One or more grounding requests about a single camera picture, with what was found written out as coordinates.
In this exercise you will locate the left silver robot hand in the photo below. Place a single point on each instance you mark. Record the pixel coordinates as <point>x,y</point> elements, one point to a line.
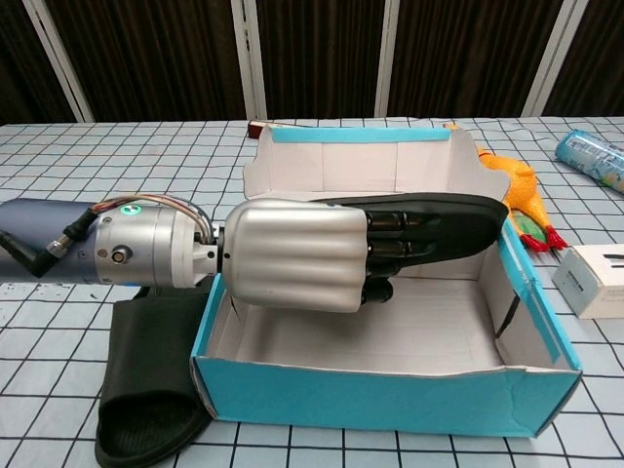
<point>292,253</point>

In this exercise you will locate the light blue shoe box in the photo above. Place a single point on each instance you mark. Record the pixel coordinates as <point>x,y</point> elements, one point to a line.
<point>365,395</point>

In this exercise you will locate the black rubber slipper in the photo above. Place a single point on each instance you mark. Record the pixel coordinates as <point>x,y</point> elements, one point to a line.
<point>146,370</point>
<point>463,229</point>

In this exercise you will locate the white stapler box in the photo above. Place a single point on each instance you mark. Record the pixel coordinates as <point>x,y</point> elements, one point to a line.
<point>595,287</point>

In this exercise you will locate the dark red folding fan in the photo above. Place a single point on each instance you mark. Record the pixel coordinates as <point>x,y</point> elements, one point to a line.
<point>256,130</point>

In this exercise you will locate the blue checked tablecloth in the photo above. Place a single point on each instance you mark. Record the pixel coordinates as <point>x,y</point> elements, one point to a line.
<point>122,161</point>

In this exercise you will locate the green plastic packet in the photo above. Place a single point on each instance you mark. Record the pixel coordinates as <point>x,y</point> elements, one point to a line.
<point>525,226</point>

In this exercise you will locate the dark pleated curtain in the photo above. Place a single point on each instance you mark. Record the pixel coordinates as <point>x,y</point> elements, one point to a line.
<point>161,58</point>

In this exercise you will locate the yellow rubber chicken toy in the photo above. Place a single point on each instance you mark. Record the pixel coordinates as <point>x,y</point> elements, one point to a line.
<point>521,187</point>

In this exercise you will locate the blue green drink can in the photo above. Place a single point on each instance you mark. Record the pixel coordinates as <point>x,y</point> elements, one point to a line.
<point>592,156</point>

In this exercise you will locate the white metal frame post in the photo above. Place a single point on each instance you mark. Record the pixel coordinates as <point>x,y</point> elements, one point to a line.
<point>58,63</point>
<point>248,63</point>
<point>553,58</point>
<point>390,58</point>

